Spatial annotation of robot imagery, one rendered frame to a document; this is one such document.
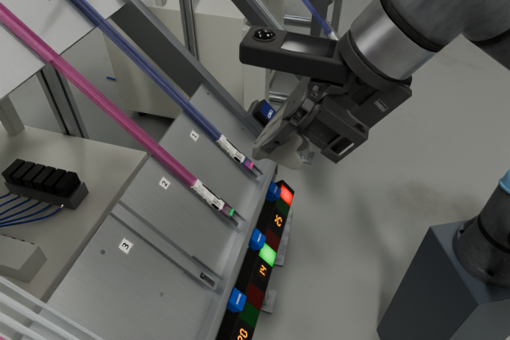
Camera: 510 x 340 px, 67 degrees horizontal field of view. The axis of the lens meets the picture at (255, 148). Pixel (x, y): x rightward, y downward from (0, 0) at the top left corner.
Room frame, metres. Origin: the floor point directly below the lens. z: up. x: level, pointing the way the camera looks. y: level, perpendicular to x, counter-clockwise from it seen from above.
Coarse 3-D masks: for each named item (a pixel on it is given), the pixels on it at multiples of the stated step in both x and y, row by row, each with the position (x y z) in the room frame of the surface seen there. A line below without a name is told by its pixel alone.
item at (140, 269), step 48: (192, 96) 0.56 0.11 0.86; (192, 144) 0.47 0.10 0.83; (240, 144) 0.53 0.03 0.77; (144, 192) 0.35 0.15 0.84; (192, 192) 0.39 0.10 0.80; (240, 192) 0.44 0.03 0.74; (96, 240) 0.27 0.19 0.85; (144, 240) 0.29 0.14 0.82; (192, 240) 0.32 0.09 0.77; (96, 288) 0.22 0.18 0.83; (144, 288) 0.24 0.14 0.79; (192, 288) 0.26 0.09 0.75; (144, 336) 0.19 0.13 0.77; (192, 336) 0.20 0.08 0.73
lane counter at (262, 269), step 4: (260, 260) 0.35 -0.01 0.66; (260, 264) 0.35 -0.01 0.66; (264, 264) 0.35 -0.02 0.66; (256, 268) 0.34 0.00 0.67; (260, 268) 0.34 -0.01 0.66; (264, 268) 0.34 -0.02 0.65; (268, 268) 0.35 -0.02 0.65; (256, 272) 0.33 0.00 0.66; (260, 272) 0.33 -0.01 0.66; (264, 272) 0.34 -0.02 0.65; (268, 272) 0.34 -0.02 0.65; (260, 276) 0.33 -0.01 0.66; (264, 276) 0.33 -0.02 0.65; (268, 276) 0.33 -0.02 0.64; (264, 280) 0.33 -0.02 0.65
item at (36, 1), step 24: (0, 0) 0.49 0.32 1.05; (24, 0) 0.51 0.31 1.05; (48, 0) 0.54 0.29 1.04; (96, 0) 0.60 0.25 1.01; (120, 0) 0.63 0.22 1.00; (0, 24) 0.46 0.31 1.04; (48, 24) 0.50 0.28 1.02; (72, 24) 0.53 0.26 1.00; (0, 48) 0.43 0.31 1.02; (24, 48) 0.45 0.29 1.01; (0, 72) 0.40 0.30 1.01; (24, 72) 0.42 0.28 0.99; (0, 96) 0.37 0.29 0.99
